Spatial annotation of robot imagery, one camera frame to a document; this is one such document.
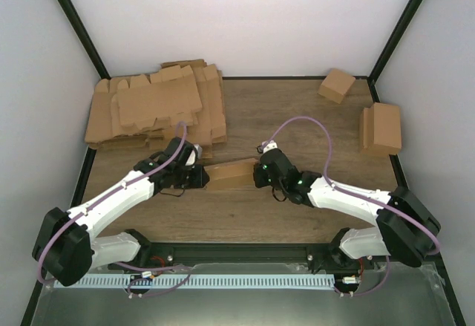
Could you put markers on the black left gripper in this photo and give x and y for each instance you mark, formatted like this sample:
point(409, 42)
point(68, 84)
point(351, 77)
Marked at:
point(199, 183)

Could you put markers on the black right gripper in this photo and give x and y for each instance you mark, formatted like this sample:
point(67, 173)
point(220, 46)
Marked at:
point(260, 181)

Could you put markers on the brown cardboard box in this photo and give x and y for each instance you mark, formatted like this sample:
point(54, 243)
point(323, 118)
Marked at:
point(230, 175)

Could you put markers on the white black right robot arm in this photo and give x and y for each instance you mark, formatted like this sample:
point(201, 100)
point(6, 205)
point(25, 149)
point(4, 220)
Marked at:
point(401, 226)

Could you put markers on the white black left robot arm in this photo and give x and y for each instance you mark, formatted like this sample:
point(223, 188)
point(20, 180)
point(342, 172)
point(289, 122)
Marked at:
point(70, 244)

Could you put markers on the small folded cardboard box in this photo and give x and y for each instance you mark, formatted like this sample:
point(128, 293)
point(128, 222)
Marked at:
point(336, 85)

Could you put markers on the large folded cardboard box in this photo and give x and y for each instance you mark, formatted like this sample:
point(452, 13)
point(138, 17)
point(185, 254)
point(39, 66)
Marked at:
point(380, 130)

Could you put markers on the stack of flat cardboard blanks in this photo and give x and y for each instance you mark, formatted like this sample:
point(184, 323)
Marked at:
point(183, 97)

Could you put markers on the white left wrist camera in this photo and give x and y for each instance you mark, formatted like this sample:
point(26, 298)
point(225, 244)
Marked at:
point(195, 155)

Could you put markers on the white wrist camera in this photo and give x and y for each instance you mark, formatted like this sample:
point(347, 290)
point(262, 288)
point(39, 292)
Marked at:
point(267, 146)
point(195, 155)

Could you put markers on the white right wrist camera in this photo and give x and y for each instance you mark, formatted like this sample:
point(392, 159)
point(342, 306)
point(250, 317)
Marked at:
point(267, 146)

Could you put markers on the black aluminium frame rail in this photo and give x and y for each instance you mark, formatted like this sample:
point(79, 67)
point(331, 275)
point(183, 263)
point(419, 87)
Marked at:
point(191, 254)

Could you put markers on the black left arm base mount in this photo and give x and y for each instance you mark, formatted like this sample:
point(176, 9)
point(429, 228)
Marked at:
point(150, 254)

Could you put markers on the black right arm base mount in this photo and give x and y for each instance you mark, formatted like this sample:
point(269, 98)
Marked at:
point(329, 256)

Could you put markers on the light blue slotted cable duct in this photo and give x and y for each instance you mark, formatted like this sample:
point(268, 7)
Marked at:
point(211, 281)

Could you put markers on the black left corner frame post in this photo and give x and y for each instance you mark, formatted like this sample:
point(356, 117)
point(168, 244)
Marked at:
point(83, 36)

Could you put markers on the black corner frame post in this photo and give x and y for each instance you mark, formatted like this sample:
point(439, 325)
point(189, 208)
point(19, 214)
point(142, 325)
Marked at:
point(83, 36)
point(395, 37)

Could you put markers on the black right corner frame post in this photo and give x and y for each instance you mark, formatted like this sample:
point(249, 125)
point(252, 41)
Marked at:
point(395, 37)

